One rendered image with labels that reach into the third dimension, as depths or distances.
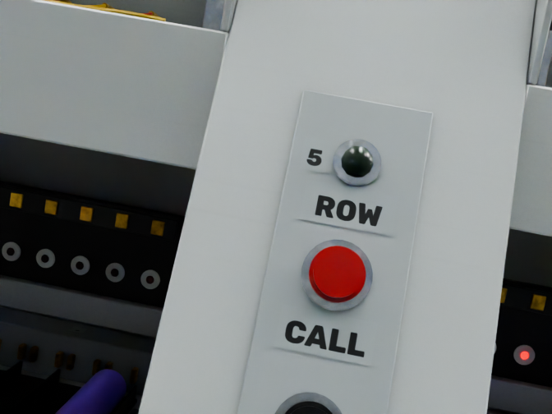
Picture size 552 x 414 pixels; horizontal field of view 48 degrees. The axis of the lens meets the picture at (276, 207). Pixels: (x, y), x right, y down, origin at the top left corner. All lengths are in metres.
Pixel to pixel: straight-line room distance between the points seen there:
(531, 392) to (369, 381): 0.20
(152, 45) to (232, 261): 0.08
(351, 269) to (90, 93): 0.10
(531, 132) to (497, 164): 0.02
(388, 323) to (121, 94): 0.11
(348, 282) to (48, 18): 0.13
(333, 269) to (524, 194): 0.07
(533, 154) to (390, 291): 0.06
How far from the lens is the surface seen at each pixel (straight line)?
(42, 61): 0.22
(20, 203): 0.38
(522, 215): 0.21
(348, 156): 0.18
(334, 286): 0.17
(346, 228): 0.18
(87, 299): 0.37
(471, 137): 0.20
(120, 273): 0.36
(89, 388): 0.30
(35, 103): 0.22
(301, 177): 0.18
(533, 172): 0.21
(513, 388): 0.37
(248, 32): 0.20
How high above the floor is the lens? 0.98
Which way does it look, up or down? 12 degrees up
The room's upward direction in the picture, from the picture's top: 12 degrees clockwise
